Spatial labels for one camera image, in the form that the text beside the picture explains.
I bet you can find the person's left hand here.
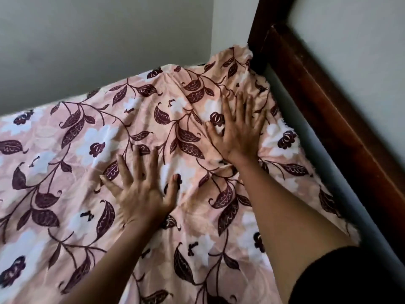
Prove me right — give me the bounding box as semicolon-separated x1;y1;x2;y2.
100;144;180;230

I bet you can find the person's right hand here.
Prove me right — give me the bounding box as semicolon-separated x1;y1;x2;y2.
205;91;268;165

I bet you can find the pink floral bed sheet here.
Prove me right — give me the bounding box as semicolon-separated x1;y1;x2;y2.
0;44;361;304

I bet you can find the dark wooden bed frame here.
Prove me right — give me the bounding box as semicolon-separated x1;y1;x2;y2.
246;0;405;265

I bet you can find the white textured mattress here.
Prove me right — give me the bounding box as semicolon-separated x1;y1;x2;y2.
264;65;405;292

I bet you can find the person's left forearm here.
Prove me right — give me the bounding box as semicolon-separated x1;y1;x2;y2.
58;221;159;304

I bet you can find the person's right forearm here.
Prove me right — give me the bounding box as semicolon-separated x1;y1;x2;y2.
234;156;356;304

